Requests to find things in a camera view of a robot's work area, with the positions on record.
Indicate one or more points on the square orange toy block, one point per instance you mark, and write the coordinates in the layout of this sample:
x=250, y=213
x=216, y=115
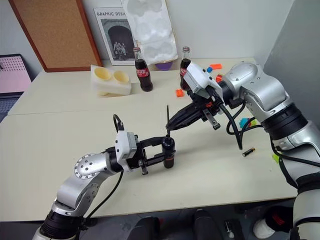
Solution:
x=180, y=93

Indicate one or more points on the purple bowl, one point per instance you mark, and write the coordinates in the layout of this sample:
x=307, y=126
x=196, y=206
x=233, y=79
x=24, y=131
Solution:
x=163, y=66

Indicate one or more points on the white moulded foam tray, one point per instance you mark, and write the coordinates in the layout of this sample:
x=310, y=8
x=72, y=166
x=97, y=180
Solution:
x=150, y=27

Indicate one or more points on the graphic design book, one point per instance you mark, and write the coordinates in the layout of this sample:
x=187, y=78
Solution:
x=115, y=37

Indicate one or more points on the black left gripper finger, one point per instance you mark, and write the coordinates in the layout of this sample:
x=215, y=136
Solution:
x=156, y=159
x=155, y=140

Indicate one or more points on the cork board with brown frame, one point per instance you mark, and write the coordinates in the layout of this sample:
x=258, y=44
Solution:
x=55, y=32

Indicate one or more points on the black electric screwdriver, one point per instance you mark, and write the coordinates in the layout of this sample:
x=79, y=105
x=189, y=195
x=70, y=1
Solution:
x=168, y=150

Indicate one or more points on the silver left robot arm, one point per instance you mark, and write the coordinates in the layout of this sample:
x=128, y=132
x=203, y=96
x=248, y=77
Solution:
x=82, y=180

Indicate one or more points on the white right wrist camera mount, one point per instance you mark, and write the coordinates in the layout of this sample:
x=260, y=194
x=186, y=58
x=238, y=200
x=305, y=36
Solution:
x=200, y=80

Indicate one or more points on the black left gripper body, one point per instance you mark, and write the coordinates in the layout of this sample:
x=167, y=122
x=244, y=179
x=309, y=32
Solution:
x=142, y=157

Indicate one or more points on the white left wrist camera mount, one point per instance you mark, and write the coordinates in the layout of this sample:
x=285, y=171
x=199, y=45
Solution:
x=122, y=147

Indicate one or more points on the glass cola bottle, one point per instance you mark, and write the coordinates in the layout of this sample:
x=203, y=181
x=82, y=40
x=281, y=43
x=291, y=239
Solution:
x=185, y=62
x=143, y=72

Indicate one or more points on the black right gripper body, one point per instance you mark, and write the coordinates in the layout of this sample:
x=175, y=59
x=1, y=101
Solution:
x=207, y=107

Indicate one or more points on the white black rounded object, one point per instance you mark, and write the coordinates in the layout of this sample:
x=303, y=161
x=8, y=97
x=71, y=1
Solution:
x=262, y=228

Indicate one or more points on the white holder with yellow cups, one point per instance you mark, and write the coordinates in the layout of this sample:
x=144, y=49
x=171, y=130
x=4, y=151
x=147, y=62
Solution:
x=110, y=82

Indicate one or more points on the teal green red block stack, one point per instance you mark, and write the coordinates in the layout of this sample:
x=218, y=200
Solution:
x=243, y=122

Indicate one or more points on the dark rounded shape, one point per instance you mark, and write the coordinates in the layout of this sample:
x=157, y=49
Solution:
x=207, y=225

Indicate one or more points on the orange red toy block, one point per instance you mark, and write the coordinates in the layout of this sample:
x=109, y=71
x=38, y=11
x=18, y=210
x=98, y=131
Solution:
x=219, y=78

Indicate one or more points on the green toy block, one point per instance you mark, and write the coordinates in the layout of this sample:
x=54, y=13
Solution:
x=275, y=158

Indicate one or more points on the laptop with pink screen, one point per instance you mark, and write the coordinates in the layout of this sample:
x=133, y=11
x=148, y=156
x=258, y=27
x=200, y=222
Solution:
x=11, y=75

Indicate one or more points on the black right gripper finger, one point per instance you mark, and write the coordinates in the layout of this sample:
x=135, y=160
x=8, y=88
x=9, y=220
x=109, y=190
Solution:
x=185, y=123
x=187, y=112

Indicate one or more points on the small blue toy block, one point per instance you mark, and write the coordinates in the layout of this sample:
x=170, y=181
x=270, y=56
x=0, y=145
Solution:
x=209, y=69

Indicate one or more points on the black gold battery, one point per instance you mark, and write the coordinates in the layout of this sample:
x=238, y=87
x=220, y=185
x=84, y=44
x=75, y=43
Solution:
x=248, y=152

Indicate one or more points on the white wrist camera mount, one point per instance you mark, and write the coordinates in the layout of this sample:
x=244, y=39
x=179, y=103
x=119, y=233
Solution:
x=200, y=80
x=122, y=147

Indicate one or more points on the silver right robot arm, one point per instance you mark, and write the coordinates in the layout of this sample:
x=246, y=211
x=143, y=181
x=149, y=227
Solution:
x=262, y=92

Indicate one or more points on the long orange toy block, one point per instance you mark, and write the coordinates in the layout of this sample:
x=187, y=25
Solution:
x=216, y=66

